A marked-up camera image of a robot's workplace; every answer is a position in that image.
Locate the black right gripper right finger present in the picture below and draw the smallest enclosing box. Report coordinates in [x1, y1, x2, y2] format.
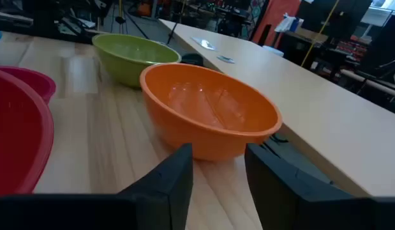
[244, 142, 395, 230]

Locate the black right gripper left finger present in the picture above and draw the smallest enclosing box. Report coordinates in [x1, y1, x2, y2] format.
[0, 142, 195, 230]

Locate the large red plastic bowl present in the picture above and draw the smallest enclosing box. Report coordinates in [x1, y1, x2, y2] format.
[0, 68, 55, 196]

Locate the orange plastic bowl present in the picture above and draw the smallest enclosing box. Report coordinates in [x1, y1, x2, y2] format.
[139, 63, 283, 162]

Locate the long pale side table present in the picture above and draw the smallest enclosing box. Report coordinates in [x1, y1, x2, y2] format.
[158, 18, 395, 197]

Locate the green plastic bowl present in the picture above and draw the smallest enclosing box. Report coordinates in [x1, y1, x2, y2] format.
[91, 33, 183, 89]

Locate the black round table clamp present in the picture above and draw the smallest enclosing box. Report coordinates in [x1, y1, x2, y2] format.
[180, 52, 205, 67]

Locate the white round container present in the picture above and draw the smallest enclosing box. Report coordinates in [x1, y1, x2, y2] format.
[262, 45, 285, 58]

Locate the small printed sticker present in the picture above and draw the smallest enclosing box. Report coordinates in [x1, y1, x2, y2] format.
[216, 55, 236, 65]

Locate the clear plastic sheet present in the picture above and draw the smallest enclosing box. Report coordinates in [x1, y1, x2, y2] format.
[190, 36, 218, 52]

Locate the small pink-red plastic bowl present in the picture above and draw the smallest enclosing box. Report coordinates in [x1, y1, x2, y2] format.
[0, 65, 57, 105]

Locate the brown cardboard box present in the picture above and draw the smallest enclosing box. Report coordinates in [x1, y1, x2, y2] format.
[294, 26, 329, 43]

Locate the blue box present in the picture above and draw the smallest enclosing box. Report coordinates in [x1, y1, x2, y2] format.
[289, 17, 304, 33]

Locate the white plastic bag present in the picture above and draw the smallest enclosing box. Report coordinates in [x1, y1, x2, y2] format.
[274, 12, 297, 33]

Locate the black tripod stand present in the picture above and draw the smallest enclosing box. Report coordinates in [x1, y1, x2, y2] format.
[115, 0, 151, 40]

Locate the red fabric curtain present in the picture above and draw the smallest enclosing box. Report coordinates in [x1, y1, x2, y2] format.
[251, 0, 302, 46]

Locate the black monitor screen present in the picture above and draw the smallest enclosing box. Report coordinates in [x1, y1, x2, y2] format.
[295, 0, 373, 41]

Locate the yellow hanging rope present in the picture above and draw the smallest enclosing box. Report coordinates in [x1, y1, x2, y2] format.
[300, 0, 341, 68]

